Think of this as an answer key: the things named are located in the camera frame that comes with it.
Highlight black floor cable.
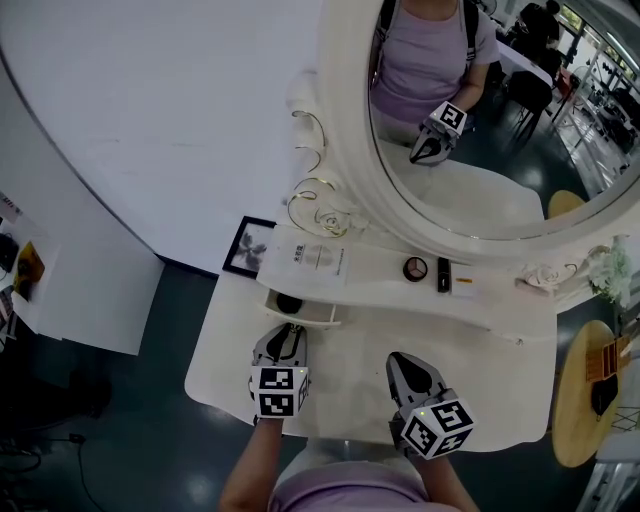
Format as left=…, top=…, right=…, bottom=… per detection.
left=47, top=432, right=109, bottom=512

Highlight black round powder puff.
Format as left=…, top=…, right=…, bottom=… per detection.
left=275, top=293, right=304, bottom=316

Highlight round wooden side table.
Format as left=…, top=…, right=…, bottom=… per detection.
left=550, top=319, right=632, bottom=469

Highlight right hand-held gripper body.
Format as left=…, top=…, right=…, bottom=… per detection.
left=389, top=389, right=475, bottom=460

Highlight white artificial flower bunch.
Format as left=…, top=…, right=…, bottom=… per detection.
left=588, top=238, right=637, bottom=307

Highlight yellow and black device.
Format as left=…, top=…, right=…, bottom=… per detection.
left=13, top=240, right=47, bottom=302

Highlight person's right forearm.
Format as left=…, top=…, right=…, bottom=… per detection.
left=413, top=451, right=482, bottom=512

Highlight oval white-framed mirror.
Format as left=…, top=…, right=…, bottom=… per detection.
left=319, top=0, right=640, bottom=252

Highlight black picture frame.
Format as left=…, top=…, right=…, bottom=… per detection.
left=221, top=215, right=278, bottom=277

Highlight round black makeup compact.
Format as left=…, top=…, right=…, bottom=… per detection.
left=402, top=255, right=430, bottom=283

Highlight black pouch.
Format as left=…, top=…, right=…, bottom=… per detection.
left=0, top=233, right=21, bottom=274

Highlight small white box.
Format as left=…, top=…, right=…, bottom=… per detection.
left=449, top=261, right=477, bottom=299

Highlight white paper box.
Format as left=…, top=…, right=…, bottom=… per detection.
left=268, top=238, right=352, bottom=288

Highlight person's light trousers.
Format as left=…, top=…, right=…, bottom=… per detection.
left=288, top=437, right=417, bottom=474

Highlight person's left forearm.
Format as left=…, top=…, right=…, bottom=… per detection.
left=218, top=417, right=287, bottom=512

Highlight person's lilac shirt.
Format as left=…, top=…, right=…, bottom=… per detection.
left=267, top=458, right=451, bottom=512

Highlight white shelving desk unit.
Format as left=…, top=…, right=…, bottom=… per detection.
left=0, top=203, right=167, bottom=357

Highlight white dressing table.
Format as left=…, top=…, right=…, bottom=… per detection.
left=183, top=0, right=640, bottom=454

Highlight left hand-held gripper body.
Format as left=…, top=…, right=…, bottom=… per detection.
left=248, top=363, right=312, bottom=420

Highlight white metal rack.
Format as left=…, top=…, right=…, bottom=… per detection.
left=581, top=448, right=640, bottom=512

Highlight brown wooden organizer box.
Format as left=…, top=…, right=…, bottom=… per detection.
left=583, top=331, right=640, bottom=385

